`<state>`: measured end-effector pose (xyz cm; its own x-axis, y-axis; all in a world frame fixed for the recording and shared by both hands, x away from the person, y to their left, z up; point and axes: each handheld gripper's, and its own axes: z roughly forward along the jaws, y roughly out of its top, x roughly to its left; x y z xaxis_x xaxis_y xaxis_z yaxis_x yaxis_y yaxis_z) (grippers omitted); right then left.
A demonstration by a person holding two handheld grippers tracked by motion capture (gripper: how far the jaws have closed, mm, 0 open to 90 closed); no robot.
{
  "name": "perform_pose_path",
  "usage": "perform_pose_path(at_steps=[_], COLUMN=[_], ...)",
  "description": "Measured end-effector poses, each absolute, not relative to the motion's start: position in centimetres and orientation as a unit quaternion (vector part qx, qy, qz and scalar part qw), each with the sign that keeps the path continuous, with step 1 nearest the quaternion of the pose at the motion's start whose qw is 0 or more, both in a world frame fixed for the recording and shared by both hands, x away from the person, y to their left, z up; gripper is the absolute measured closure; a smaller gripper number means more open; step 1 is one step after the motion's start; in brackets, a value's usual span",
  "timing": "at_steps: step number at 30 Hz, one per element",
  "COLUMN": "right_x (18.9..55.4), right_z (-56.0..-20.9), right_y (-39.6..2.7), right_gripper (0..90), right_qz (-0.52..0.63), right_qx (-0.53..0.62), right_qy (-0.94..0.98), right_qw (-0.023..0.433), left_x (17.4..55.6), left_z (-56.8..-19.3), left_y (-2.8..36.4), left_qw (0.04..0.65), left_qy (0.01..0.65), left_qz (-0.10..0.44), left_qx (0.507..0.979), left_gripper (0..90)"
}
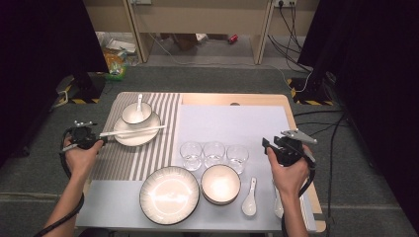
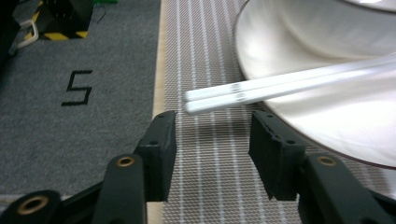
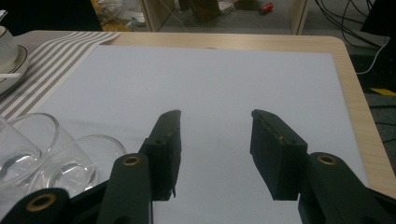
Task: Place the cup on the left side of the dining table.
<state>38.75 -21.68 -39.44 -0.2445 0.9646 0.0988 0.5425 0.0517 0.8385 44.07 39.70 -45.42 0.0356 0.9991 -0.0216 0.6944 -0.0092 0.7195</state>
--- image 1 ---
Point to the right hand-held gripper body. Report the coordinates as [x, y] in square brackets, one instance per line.
[293, 151]

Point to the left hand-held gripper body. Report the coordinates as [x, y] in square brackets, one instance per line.
[82, 136]

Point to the white bowl dark rim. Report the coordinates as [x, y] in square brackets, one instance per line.
[130, 115]
[220, 182]
[220, 203]

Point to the white plate dark rim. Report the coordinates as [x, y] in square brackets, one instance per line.
[138, 140]
[169, 197]

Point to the white ceramic spoon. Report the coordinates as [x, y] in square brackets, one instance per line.
[278, 207]
[249, 205]
[139, 102]

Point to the person's left hand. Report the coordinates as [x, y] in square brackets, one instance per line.
[80, 161]

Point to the person's right hand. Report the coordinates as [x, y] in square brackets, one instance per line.
[291, 179]

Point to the clear drinking glass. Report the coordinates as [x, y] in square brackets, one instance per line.
[237, 156]
[214, 152]
[191, 158]

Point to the striped beige placemat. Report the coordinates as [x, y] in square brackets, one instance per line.
[148, 158]

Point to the black metal stand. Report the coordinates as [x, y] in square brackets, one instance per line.
[86, 86]
[313, 89]

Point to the green snack packet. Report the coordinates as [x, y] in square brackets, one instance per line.
[117, 73]

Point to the yellow snack packet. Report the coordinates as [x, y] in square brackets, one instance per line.
[113, 62]

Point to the person in black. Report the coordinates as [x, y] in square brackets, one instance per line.
[39, 65]

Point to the clear plastic bag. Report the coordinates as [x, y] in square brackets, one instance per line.
[118, 44]

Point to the black curtain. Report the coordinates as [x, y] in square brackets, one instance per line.
[378, 82]

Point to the red can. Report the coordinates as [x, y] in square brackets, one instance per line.
[233, 39]

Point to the large brown cardboard box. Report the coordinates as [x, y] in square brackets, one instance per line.
[184, 41]

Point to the crumpled white paper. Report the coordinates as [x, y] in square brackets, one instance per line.
[201, 37]

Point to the beige office desk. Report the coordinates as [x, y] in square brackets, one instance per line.
[197, 19]

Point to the white wall socket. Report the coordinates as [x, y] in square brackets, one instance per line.
[286, 4]

